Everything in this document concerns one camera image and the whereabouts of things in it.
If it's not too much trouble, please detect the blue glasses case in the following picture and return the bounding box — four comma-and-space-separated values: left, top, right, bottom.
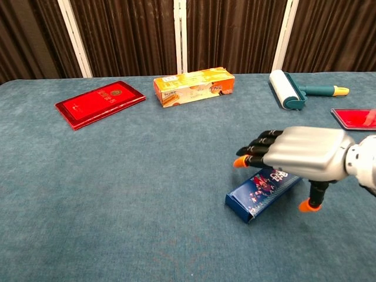
224, 167, 303, 224

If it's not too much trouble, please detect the blue felt table cover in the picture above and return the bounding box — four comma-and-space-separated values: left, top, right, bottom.
0, 72, 376, 282

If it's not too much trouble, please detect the teal lint roller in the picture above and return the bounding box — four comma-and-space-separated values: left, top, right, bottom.
268, 69, 351, 110

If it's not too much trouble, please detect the red card in clear sleeve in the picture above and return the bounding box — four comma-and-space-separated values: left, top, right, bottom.
330, 108, 376, 131

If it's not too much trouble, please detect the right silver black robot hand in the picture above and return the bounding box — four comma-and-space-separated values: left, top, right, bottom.
233, 126, 355, 213

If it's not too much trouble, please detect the red certificate book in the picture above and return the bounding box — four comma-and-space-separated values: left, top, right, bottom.
55, 80, 147, 131

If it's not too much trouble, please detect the dark brown pleated curtain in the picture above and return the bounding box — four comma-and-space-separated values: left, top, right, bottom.
0, 0, 83, 85
186, 0, 287, 74
69, 0, 179, 78
282, 0, 376, 73

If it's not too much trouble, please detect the orange yellow carton box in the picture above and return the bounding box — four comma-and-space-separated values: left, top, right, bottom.
153, 66, 236, 109

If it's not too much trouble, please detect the white partition frame post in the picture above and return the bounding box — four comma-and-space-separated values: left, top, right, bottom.
270, 0, 295, 73
58, 0, 93, 78
173, 0, 189, 75

